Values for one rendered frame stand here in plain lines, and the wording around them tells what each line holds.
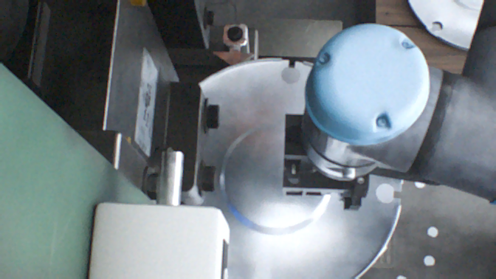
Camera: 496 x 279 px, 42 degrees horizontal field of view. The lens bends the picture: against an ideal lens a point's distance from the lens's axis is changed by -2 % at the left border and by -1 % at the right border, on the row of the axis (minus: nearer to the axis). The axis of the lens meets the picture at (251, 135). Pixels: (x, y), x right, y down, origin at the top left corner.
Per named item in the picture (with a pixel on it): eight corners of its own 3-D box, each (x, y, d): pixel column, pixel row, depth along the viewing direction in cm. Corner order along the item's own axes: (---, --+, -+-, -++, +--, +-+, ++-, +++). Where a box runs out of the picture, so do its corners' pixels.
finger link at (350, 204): (336, 173, 71) (345, 155, 63) (353, 173, 71) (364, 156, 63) (336, 216, 70) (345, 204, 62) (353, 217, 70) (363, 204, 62)
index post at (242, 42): (249, 51, 89) (246, 21, 80) (249, 71, 88) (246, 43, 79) (229, 50, 89) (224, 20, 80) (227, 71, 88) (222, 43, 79)
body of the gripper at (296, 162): (284, 128, 68) (286, 90, 57) (367, 131, 68) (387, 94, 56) (281, 201, 66) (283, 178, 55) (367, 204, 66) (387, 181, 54)
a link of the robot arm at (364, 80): (424, 154, 39) (289, 108, 40) (393, 187, 50) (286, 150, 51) (459, 39, 41) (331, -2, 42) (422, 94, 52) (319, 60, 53)
